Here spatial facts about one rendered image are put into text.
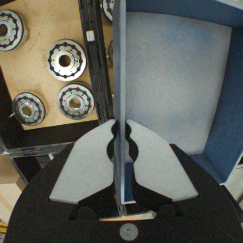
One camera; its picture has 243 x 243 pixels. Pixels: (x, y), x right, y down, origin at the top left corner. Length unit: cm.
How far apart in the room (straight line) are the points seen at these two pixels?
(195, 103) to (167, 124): 5
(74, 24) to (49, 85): 17
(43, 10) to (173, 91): 37
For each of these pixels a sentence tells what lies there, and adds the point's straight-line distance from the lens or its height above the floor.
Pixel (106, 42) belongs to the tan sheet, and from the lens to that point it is 40.
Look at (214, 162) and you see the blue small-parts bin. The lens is 25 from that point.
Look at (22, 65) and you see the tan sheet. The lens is 46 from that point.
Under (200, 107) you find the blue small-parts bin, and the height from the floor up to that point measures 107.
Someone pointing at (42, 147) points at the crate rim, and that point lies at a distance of 41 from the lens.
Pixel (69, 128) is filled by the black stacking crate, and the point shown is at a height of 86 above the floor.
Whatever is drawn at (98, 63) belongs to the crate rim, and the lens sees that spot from 30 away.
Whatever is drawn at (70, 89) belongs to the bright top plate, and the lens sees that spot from 39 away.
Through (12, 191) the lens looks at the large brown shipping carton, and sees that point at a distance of 69.
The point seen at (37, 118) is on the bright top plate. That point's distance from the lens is 45.
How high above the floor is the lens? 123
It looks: 62 degrees down
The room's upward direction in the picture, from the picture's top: 167 degrees clockwise
